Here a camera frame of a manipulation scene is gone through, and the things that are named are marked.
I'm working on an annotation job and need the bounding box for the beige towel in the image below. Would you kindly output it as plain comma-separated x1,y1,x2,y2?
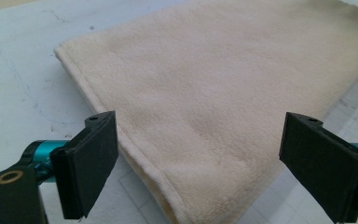
53,0,358,224

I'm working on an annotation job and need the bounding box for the white grid mat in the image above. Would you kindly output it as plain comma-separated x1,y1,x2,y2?
0,0,358,224

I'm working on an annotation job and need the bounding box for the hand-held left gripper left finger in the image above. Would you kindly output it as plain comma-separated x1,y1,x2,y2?
21,110,119,220

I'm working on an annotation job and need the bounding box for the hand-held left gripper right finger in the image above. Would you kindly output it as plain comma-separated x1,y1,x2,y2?
279,111,358,224

